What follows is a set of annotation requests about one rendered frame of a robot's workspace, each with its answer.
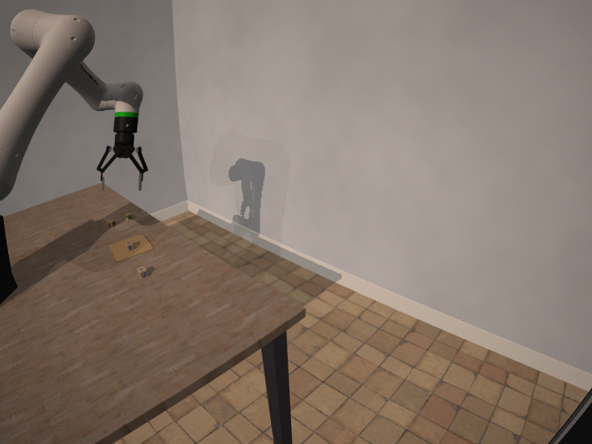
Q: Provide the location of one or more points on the orange flat mat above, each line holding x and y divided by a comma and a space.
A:
141, 245

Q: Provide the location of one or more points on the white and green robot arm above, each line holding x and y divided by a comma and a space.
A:
66, 41

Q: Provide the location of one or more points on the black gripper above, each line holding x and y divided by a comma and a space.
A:
123, 150

